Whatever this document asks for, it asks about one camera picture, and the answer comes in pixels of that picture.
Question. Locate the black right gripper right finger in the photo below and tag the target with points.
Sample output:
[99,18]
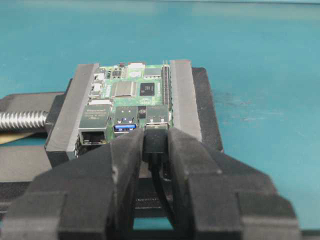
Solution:
[216,197]

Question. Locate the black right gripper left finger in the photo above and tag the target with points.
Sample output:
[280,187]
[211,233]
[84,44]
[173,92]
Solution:
[90,198]

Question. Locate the black bench vise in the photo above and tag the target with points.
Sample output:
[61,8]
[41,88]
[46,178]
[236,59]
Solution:
[193,114]

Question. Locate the silver vise screw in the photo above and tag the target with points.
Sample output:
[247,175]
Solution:
[22,120]

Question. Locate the green circuit board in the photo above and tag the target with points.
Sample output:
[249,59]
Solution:
[125,97]

